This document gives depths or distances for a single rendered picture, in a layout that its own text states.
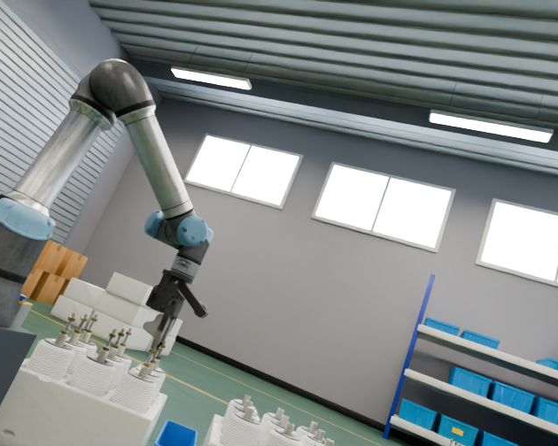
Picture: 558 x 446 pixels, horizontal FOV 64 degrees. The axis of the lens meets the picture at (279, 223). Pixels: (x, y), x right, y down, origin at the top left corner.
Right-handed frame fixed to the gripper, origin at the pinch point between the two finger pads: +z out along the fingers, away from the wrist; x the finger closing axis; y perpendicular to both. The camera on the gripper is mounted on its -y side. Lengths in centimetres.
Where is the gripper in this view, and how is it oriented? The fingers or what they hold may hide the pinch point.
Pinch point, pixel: (158, 344)
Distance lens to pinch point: 130.4
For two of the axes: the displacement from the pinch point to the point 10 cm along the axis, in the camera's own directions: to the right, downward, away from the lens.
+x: -0.1, -2.8, -9.6
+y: -9.3, -3.5, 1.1
